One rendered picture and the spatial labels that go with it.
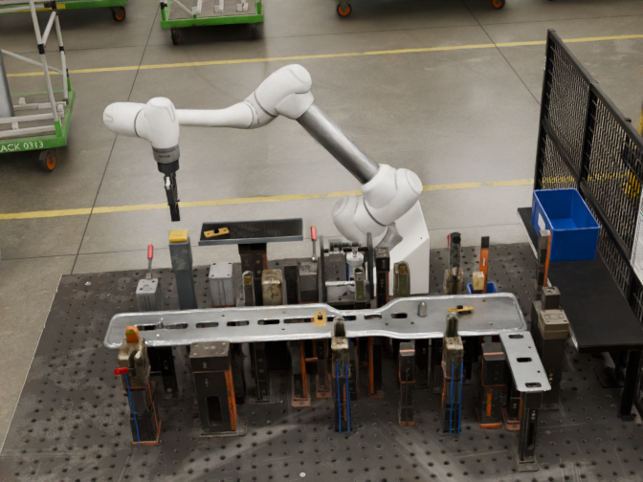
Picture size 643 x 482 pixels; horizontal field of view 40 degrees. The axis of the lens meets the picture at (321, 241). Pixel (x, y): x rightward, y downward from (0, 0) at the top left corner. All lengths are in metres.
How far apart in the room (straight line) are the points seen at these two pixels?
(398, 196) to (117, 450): 1.40
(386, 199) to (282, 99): 0.56
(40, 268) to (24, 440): 2.43
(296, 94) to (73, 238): 2.71
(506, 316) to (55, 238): 3.46
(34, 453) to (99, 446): 0.21
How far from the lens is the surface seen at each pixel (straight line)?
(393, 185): 3.46
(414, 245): 3.52
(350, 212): 3.55
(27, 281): 5.39
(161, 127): 2.97
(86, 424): 3.16
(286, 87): 3.32
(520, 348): 2.86
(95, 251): 5.54
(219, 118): 3.27
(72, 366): 3.43
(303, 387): 3.07
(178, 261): 3.22
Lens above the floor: 2.72
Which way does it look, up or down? 30 degrees down
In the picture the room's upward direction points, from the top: 3 degrees counter-clockwise
